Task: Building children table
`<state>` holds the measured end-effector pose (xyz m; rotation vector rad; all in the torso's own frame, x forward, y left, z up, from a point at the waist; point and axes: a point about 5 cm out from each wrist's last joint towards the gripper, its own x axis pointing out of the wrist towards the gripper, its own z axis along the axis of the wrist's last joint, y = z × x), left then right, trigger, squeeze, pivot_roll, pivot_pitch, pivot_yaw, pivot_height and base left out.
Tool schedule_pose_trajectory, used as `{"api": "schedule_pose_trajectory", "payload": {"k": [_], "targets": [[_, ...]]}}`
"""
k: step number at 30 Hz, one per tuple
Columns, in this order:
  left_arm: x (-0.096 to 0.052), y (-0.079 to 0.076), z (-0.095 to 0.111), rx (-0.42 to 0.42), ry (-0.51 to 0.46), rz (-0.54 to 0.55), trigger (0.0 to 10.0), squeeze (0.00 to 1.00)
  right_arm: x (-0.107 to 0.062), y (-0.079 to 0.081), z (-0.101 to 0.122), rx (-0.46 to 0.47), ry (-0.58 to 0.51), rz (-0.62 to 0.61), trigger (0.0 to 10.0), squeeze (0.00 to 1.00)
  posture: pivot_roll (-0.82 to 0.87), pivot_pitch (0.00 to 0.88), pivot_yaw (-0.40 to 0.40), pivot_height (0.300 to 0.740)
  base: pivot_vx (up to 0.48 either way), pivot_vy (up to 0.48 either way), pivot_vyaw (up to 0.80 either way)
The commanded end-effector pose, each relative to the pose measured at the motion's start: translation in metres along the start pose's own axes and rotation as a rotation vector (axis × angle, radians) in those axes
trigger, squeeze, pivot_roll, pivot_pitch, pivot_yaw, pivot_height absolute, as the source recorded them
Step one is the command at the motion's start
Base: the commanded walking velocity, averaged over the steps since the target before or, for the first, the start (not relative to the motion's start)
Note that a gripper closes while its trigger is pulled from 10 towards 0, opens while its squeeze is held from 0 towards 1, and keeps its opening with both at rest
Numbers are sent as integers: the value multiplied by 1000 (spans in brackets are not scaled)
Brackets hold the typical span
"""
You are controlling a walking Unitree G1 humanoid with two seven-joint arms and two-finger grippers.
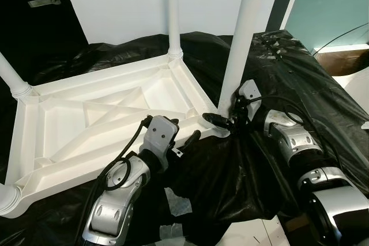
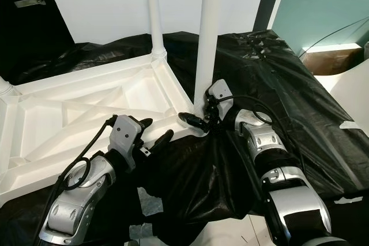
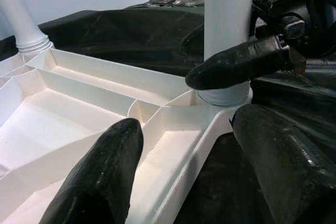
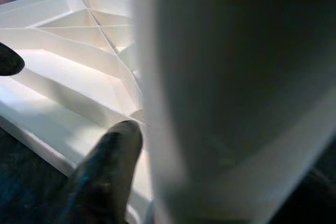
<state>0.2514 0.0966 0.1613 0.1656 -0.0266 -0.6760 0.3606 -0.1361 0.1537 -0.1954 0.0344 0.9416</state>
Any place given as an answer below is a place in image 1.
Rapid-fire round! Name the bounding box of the black plastic cover sheet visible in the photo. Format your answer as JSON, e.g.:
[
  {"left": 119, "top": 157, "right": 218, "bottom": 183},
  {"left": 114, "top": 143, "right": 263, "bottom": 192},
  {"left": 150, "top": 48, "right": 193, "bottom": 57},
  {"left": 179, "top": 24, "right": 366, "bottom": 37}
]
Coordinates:
[{"left": 0, "top": 30, "right": 369, "bottom": 245}]

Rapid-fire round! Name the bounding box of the small white tape strip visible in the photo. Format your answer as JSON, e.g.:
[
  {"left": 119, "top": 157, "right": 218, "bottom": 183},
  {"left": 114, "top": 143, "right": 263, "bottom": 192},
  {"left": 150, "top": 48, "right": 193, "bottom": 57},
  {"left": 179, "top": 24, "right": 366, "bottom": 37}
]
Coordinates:
[{"left": 158, "top": 226, "right": 180, "bottom": 240}]

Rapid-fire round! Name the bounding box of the black door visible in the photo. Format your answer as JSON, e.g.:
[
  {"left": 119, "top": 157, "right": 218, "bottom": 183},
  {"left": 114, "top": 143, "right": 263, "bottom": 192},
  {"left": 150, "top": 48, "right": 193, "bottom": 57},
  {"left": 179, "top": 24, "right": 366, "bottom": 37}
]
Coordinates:
[{"left": 0, "top": 0, "right": 90, "bottom": 81}]

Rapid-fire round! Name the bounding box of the white side furniture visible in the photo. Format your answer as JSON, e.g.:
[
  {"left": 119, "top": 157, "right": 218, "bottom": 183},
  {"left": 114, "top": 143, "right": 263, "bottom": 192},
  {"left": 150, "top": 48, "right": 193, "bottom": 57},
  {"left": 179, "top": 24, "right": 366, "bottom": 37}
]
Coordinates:
[{"left": 334, "top": 67, "right": 369, "bottom": 123}]

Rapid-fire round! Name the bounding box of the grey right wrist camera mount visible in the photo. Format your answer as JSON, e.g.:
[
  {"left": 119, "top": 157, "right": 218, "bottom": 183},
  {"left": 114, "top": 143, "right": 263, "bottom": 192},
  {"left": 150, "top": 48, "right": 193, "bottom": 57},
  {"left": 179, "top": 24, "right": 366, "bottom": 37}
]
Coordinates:
[{"left": 238, "top": 80, "right": 261, "bottom": 117}]

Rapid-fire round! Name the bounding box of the teal glass partition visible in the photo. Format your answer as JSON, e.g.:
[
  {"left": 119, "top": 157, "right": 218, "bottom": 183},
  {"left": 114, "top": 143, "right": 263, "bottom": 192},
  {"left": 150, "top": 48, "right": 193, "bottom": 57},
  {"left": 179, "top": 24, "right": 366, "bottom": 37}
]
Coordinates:
[{"left": 285, "top": 0, "right": 369, "bottom": 51}]

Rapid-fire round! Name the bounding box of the torn white tape patch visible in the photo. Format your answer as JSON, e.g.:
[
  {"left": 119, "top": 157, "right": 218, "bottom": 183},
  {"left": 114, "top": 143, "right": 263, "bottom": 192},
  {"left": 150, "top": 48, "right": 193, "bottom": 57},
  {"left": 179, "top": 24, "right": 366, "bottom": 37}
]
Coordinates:
[{"left": 167, "top": 191, "right": 192, "bottom": 218}]

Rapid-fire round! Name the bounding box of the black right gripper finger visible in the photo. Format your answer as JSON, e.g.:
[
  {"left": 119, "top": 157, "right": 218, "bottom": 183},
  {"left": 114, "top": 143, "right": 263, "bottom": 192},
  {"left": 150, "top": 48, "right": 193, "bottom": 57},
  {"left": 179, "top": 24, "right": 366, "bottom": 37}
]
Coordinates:
[{"left": 202, "top": 112, "right": 232, "bottom": 129}]

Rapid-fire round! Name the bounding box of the brown wooden furniture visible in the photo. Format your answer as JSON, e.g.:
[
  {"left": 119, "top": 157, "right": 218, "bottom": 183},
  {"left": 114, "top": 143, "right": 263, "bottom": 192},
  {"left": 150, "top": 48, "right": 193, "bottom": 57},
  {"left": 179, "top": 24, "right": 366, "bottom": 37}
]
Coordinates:
[{"left": 316, "top": 50, "right": 369, "bottom": 77}]

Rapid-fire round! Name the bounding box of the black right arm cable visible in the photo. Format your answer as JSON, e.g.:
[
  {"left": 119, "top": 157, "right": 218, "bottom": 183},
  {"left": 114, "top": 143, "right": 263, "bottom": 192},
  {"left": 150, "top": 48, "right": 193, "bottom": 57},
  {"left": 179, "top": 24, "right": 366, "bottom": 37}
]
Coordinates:
[{"left": 242, "top": 96, "right": 341, "bottom": 166}]

